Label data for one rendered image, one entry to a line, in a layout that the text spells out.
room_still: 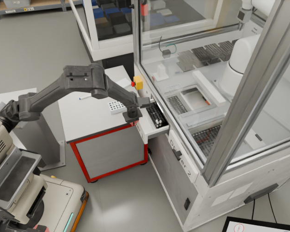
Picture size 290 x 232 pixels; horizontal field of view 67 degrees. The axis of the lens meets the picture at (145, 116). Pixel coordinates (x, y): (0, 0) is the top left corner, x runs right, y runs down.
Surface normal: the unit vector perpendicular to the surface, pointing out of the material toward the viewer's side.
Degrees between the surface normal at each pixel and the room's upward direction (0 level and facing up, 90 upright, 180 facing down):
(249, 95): 90
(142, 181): 0
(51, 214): 0
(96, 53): 90
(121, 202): 0
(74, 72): 36
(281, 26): 90
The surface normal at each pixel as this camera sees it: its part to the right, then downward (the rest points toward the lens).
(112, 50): 0.37, 0.71
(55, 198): 0.00, -0.65
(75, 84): 0.43, -0.23
